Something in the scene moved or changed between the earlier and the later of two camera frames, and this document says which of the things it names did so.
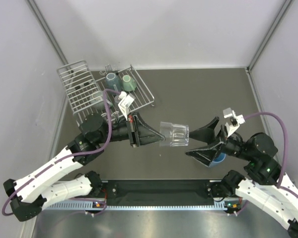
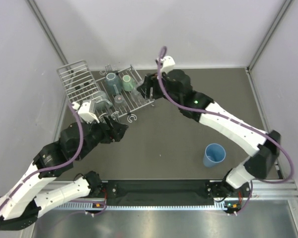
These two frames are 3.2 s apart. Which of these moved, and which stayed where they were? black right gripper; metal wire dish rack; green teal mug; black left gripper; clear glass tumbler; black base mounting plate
Moved: black left gripper; black right gripper; clear glass tumbler
Stayed: metal wire dish rack; green teal mug; black base mounting plate
